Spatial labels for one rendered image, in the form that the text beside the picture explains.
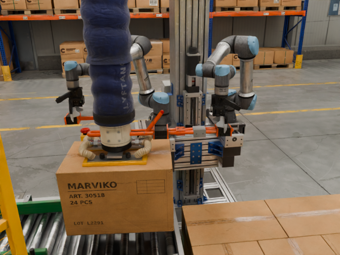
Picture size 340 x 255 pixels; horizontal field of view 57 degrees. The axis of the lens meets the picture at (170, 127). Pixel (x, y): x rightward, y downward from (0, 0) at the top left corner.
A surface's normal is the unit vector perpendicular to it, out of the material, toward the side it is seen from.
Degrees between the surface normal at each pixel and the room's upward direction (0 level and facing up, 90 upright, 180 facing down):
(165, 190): 90
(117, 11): 72
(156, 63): 90
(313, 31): 90
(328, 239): 0
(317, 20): 90
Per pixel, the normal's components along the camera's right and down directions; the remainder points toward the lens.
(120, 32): 0.71, -0.03
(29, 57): 0.15, 0.36
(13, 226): 0.85, 0.18
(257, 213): -0.01, -0.93
